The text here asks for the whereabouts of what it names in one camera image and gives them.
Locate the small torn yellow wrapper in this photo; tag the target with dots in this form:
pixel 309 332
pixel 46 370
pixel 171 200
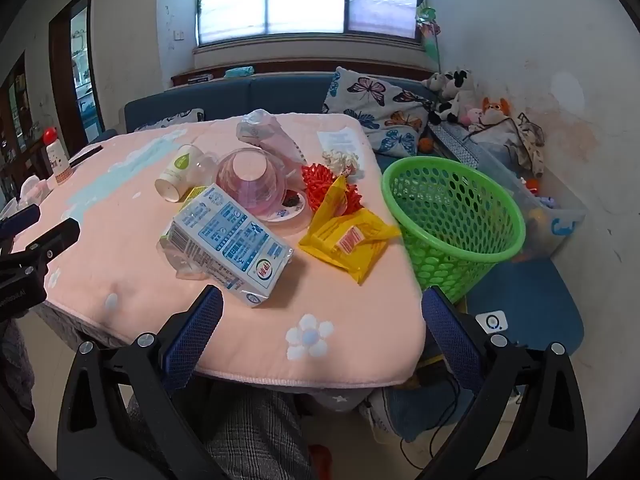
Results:
pixel 336 200

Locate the white bottle red cap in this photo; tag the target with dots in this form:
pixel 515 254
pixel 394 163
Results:
pixel 55 160

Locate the clear plastic bag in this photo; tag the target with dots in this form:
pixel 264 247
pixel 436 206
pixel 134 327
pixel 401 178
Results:
pixel 265 130

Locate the books on windowsill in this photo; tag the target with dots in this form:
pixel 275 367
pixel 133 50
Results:
pixel 200 79

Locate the large yellow snack packet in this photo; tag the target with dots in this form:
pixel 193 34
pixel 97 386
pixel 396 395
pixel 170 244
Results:
pixel 350 255

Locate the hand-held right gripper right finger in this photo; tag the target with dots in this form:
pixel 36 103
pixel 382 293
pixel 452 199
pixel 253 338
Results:
pixel 452 342

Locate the black remote control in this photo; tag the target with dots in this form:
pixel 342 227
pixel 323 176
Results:
pixel 86 156

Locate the purple toy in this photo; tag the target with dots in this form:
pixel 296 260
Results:
pixel 548 201

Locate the butterfly print pillow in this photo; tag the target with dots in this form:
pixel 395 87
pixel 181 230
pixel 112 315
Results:
pixel 375 105

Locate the black white cow plush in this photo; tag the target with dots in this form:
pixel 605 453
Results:
pixel 457 92

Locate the white green paper cup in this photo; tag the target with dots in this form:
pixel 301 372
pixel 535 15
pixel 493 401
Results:
pixel 175 172

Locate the person's plaid trouser leg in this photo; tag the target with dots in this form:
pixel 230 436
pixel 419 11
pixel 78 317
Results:
pixel 250 435

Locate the white round lid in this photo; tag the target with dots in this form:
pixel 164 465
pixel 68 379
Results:
pixel 296 216

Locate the grey white plush toy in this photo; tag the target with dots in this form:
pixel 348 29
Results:
pixel 432 82

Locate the red foam fruit net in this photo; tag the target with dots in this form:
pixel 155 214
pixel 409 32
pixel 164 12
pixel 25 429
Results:
pixel 317 185

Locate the grey cloth bag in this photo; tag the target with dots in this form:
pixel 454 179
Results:
pixel 492 137

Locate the blue white milk carton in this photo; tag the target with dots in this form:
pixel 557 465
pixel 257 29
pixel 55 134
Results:
pixel 225 240

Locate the green plastic mesh basket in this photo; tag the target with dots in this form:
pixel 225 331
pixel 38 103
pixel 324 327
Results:
pixel 435 265

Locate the orange ball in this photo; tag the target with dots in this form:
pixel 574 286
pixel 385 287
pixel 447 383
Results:
pixel 425 145

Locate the colourful pinwheel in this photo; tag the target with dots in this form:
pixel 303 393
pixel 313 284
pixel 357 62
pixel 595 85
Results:
pixel 425 25

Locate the orange fox plush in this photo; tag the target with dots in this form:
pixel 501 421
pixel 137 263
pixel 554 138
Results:
pixel 495 109

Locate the pink plush toy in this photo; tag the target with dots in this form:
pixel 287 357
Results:
pixel 470 116

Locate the small white device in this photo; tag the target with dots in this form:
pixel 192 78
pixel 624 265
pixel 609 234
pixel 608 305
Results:
pixel 492 322

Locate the orange toy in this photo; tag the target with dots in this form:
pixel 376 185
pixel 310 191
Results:
pixel 533 183

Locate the blue sofa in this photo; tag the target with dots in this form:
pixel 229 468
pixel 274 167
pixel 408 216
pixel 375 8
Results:
pixel 280 92

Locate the teal item on windowsill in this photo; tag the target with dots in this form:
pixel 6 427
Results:
pixel 238 71

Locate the pink white soft item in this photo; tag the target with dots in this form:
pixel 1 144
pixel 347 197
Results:
pixel 34 191

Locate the patterned beige cloth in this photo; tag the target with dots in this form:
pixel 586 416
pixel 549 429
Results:
pixel 531 147

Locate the grey white shoe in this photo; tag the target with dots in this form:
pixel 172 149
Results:
pixel 377 416

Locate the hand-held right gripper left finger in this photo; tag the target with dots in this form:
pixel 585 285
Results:
pixel 196 340

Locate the small patterned cushion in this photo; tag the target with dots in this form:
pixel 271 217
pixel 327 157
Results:
pixel 170 119

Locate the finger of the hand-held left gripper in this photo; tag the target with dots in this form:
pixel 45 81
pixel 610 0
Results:
pixel 22 218
pixel 57 238

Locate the clear plastic storage bin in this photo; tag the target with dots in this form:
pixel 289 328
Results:
pixel 545 212

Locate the brown framed glass door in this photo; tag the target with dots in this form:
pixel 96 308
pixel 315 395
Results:
pixel 60 70

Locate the long grey patterned cloth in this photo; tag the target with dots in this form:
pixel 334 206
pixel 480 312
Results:
pixel 455 146

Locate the white foam fruit net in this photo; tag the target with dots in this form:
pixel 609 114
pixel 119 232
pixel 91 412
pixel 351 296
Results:
pixel 342 161

